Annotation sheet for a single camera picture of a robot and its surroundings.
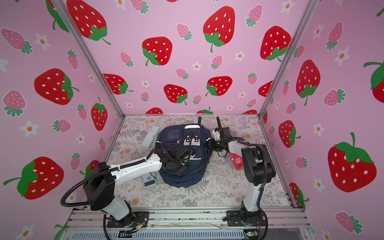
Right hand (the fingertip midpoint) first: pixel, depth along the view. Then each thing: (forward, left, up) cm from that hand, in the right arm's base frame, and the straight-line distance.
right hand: (205, 145), depth 97 cm
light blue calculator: (-26, +30, -3) cm, 40 cm away
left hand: (-18, +11, +3) cm, 21 cm away
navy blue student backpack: (+5, +8, +1) cm, 10 cm away
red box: (-6, -22, -6) cm, 23 cm away
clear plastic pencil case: (+4, +40, -2) cm, 40 cm away
